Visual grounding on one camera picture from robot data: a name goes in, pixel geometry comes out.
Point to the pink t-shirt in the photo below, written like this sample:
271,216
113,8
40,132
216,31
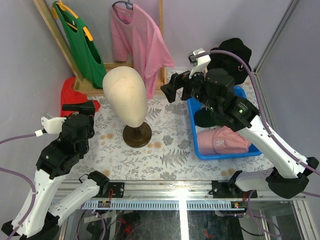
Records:
134,33

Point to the green tank top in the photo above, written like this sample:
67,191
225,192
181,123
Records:
84,52

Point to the red cloth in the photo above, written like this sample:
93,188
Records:
69,96

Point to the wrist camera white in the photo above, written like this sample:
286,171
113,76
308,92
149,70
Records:
199,59
50,125

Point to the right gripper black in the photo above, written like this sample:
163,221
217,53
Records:
177,81

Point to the floral table mat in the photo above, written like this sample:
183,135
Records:
170,154

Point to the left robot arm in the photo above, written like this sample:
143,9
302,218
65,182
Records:
38,218

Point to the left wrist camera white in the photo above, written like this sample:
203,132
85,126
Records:
50,125

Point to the pink baseball cap in bin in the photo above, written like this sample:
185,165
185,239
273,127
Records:
222,141

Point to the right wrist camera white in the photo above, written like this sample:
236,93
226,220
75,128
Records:
199,59

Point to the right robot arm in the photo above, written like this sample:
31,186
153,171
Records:
289,175

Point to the dark mannequin base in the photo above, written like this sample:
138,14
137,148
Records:
137,137

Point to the dark green cap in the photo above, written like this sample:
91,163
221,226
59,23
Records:
206,118

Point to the wooden clothes rack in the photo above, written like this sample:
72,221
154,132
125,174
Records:
81,84

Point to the yellow hanger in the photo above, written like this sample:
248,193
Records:
73,25

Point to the cream foam mannequin head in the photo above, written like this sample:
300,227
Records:
125,92

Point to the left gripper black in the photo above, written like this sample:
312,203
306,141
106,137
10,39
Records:
78,108

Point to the aluminium rail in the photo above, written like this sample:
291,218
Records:
166,195

